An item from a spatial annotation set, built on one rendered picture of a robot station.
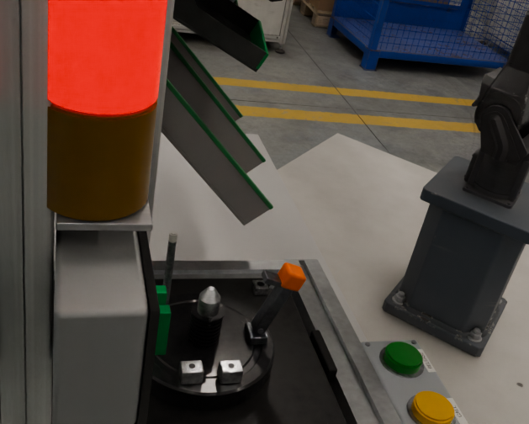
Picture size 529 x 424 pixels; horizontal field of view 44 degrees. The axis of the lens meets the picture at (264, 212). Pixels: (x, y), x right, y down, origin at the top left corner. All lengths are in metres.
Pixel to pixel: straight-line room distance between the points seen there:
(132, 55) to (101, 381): 0.14
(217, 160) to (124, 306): 0.51
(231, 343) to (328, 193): 0.62
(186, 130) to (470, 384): 0.48
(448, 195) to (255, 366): 0.36
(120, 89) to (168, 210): 0.81
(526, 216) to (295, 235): 0.37
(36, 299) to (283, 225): 0.78
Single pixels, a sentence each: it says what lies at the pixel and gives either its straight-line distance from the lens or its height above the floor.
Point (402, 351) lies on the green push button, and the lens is 0.72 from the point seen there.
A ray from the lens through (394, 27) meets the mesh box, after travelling 4.97.
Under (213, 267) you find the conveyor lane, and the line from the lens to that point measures 0.78.
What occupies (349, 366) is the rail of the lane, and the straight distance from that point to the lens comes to 0.71.
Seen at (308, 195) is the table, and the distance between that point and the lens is 1.19.
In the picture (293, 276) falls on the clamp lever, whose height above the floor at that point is 1.07.
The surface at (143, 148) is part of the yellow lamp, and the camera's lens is 0.28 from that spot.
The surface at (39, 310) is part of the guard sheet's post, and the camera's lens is 0.33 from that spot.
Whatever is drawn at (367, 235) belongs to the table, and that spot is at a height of 0.86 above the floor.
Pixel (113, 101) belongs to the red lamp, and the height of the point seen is 1.32.
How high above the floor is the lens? 1.42
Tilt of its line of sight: 30 degrees down
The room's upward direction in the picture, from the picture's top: 12 degrees clockwise
